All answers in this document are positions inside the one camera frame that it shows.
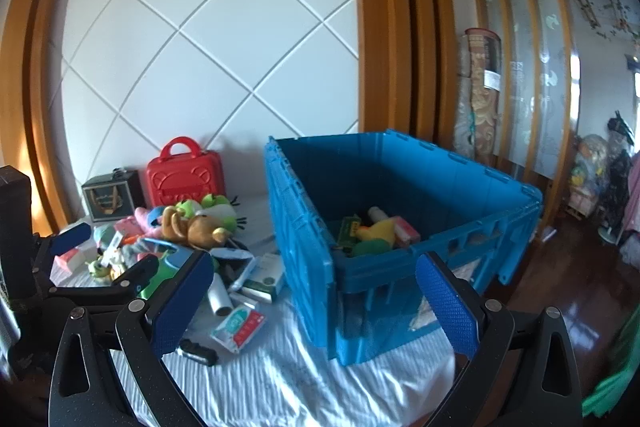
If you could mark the small black device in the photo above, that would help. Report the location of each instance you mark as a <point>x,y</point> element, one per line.
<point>200,352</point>

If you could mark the white bottle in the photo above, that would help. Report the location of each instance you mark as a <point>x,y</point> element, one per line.
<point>376,213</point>

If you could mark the pink plush toy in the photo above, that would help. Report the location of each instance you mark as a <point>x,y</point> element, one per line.
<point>142,217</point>

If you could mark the blue plastic storage crate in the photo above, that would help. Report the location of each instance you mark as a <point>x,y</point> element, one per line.
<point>300,257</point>

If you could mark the green plush toy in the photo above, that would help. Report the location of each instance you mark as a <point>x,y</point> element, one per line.
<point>370,248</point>

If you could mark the green one-eyed monster toy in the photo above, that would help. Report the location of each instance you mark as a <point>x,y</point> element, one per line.
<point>97,268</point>

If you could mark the grey plush toy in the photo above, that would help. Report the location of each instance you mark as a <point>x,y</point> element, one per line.
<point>135,252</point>

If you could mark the brown bear plush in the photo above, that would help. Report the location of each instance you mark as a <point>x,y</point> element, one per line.
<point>200,229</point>

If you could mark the rolled patterned rug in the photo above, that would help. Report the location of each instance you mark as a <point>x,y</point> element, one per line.
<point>485,107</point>
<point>462,107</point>

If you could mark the white green box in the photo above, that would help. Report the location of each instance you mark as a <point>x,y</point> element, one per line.
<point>265,277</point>

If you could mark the red white wipes packet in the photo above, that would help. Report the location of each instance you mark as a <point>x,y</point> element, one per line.
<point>237,324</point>

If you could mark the wooden slat partition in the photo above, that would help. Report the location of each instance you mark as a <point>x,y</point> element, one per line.
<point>537,57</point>

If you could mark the teal ball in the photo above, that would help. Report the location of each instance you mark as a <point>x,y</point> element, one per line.
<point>104,235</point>

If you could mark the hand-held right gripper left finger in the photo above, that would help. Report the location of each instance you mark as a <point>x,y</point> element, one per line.
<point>180,302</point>

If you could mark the dark box with gold print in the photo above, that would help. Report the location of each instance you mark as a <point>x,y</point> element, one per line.
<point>112,197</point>

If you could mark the white tube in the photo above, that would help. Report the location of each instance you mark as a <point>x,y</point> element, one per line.
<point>220,297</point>

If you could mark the yellow plush toy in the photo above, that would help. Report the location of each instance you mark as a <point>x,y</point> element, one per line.
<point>377,229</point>

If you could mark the dark hanging clothes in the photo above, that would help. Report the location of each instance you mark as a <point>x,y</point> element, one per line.
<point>620,177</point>

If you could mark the pink box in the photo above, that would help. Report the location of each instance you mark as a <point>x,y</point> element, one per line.
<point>406,232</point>

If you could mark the bagged plush toys pile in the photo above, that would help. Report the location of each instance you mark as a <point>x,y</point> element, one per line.
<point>587,177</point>

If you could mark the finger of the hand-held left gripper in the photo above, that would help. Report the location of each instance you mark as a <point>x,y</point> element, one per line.
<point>130,274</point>
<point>70,241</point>

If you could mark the green cloth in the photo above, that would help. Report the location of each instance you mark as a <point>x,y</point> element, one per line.
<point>617,377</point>

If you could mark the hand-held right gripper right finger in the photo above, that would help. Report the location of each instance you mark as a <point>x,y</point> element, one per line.
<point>447,302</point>

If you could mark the pink white tissue packet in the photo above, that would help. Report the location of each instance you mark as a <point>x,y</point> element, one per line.
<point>75,259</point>

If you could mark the white bed sheet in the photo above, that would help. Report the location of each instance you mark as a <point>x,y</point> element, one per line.
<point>300,382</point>

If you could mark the red toy suitcase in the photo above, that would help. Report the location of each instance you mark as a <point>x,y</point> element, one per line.
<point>185,182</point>

